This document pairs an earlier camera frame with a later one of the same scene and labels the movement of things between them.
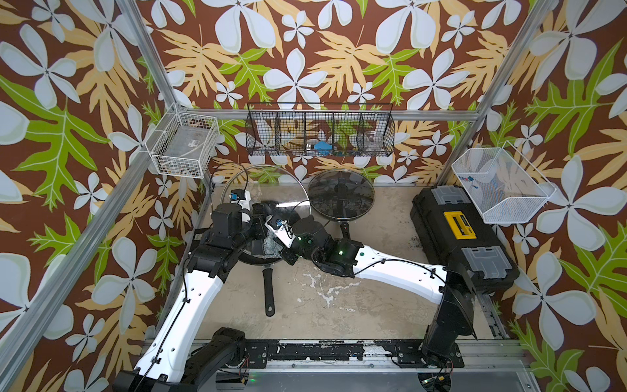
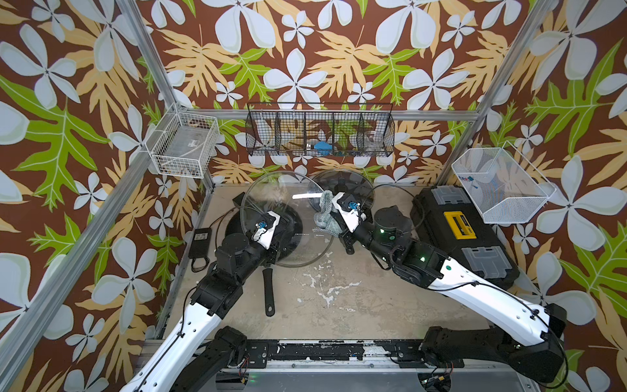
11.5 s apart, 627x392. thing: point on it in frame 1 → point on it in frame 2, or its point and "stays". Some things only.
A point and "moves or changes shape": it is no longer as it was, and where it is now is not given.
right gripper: [287, 256] → [347, 236]
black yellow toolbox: [451, 229] stays
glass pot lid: [270, 183] moves or changes shape
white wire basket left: [184, 144] stays
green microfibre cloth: [270, 247] moves or changes shape
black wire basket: [320, 129] stays
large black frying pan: [255, 253] stays
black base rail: [257, 354] stays
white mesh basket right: [503, 187] stays
